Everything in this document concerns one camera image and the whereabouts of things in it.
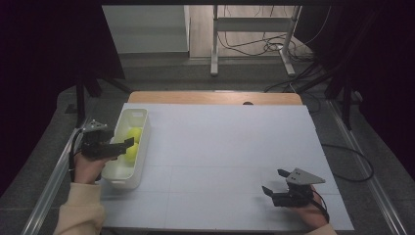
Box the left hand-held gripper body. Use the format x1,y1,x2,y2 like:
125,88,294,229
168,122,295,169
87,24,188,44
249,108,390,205
80,118,115,162

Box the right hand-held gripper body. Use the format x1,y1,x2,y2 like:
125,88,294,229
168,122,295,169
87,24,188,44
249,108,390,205
272,167,327,209

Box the yellow tennis ball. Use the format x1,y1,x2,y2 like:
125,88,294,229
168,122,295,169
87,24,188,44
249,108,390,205
126,126,144,144
122,142,140,165

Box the white plastic bin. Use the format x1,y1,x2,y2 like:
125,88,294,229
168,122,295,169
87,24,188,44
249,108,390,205
101,107,152,191

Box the person's right hand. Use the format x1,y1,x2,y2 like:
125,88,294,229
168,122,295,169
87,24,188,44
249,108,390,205
288,185,329,229

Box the person's left hand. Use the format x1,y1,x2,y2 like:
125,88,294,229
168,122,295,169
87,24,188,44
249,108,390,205
73,152,114,186

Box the black tripod legs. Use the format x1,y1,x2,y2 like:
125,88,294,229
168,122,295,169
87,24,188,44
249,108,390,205
295,70,355,131
65,76,131,126

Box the white table cover sheet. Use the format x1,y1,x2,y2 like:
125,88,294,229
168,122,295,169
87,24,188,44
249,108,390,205
101,102,355,231

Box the wooden table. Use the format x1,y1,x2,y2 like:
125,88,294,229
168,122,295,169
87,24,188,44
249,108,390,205
126,90,303,106

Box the dark curtain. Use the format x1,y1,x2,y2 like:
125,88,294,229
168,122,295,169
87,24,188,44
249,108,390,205
295,0,415,184
0,0,126,197

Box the white panel board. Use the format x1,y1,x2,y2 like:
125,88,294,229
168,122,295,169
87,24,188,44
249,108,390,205
101,4,191,55

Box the white metal stand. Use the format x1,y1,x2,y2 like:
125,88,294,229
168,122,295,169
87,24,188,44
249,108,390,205
209,4,302,78

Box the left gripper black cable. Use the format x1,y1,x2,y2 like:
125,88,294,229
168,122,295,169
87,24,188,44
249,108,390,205
68,127,86,183

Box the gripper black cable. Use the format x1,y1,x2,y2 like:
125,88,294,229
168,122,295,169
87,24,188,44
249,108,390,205
68,127,86,183
309,188,331,224

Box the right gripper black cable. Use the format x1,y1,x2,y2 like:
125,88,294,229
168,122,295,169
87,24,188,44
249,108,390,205
309,188,331,224

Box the aluminium floor rail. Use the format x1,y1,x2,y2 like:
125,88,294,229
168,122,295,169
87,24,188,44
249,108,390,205
21,125,89,235
327,99,409,235

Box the black looped floor cable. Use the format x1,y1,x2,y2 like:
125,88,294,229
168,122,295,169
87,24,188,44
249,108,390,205
321,143,375,183

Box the black floor cable bundle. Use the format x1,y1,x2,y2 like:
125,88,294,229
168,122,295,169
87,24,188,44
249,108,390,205
263,60,327,94

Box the black cable tangle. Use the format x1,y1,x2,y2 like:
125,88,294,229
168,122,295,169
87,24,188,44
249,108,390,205
217,4,332,58

